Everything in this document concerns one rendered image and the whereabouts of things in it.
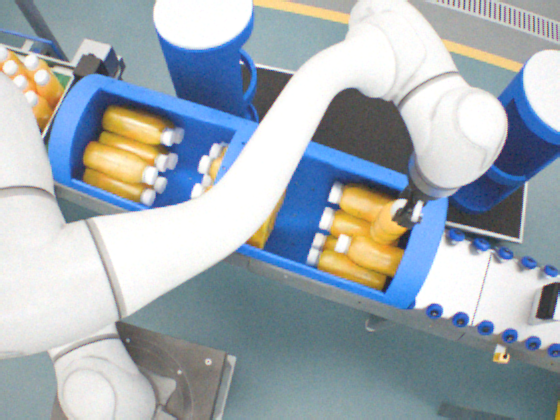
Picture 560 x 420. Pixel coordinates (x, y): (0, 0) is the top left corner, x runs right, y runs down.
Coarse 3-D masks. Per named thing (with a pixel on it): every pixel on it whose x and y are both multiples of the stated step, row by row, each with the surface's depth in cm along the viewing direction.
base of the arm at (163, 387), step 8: (152, 376) 115; (160, 376) 116; (152, 384) 113; (160, 384) 115; (168, 384) 115; (176, 384) 116; (160, 392) 114; (168, 392) 115; (160, 400) 113; (168, 400) 115; (160, 408) 111; (152, 416) 109; (160, 416) 111; (168, 416) 111
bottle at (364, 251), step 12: (348, 240) 121; (360, 240) 120; (372, 240) 121; (348, 252) 121; (360, 252) 119; (372, 252) 119; (384, 252) 119; (396, 252) 119; (360, 264) 121; (372, 264) 120; (384, 264) 119; (396, 264) 119
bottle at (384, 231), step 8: (384, 208) 108; (376, 216) 116; (384, 216) 108; (376, 224) 114; (384, 224) 109; (392, 224) 107; (376, 232) 116; (384, 232) 112; (392, 232) 109; (400, 232) 109; (376, 240) 119; (384, 240) 116; (392, 240) 116
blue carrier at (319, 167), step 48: (96, 96) 131; (144, 96) 120; (192, 144) 140; (240, 144) 115; (96, 192) 122; (288, 192) 139; (384, 192) 133; (288, 240) 136; (432, 240) 110; (384, 288) 131
